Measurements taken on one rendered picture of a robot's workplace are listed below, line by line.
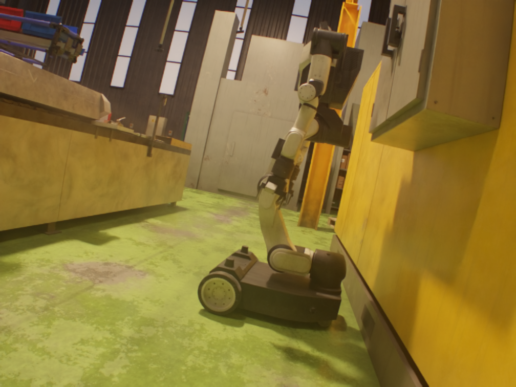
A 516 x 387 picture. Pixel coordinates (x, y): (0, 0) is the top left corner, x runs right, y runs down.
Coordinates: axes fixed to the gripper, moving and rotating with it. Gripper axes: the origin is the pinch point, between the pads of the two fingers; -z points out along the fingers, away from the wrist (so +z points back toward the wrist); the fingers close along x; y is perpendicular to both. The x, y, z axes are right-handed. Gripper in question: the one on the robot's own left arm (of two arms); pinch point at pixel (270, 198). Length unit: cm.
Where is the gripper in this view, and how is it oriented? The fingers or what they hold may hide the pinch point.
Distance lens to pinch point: 158.3
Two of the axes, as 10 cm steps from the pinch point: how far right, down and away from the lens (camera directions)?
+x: -9.1, -4.0, 1.1
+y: -1.3, 0.3, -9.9
